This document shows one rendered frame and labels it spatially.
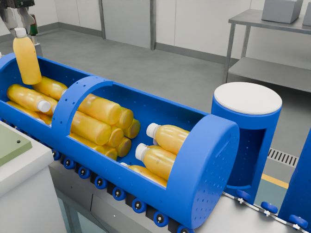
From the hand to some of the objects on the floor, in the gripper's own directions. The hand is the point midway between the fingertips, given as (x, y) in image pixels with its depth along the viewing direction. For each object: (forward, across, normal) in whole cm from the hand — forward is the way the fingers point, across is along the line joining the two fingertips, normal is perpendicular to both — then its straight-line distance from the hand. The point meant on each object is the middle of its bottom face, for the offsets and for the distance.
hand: (19, 31), depth 92 cm
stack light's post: (+134, +36, +53) cm, 148 cm away
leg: (+133, +7, +8) cm, 134 cm away
